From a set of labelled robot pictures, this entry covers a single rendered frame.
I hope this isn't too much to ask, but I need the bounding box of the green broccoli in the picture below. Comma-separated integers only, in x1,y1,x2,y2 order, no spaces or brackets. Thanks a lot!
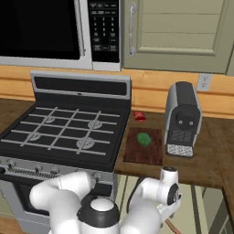
136,132,153,147

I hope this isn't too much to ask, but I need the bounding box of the dark brown cutting board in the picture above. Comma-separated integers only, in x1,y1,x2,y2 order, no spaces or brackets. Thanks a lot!
122,126,165,166

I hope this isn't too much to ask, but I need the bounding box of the red peeler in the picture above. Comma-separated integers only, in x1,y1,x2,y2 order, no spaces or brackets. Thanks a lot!
133,111,147,123

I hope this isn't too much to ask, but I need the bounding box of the silver black gas stove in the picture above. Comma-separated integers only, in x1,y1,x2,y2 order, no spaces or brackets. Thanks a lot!
0,69,133,234

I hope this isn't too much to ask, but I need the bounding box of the sage green base cupboard door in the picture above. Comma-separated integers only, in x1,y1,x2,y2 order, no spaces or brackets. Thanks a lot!
191,183,234,234
114,175,196,234

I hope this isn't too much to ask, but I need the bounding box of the silver black microwave oven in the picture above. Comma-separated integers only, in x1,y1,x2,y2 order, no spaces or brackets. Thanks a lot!
0,0,123,73

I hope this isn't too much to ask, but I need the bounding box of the narrow sage green cupboard door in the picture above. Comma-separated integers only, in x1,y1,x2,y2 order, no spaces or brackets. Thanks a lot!
226,52,234,78

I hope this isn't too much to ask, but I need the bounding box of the silver cupboard door handle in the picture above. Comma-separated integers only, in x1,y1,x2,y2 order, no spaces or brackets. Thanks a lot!
127,2,137,58

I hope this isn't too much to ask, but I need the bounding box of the white wall socket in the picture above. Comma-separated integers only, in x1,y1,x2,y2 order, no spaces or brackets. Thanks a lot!
197,73,213,92

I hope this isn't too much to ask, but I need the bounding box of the silver microwave door handle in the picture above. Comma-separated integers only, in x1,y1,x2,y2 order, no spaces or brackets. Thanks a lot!
74,0,88,59

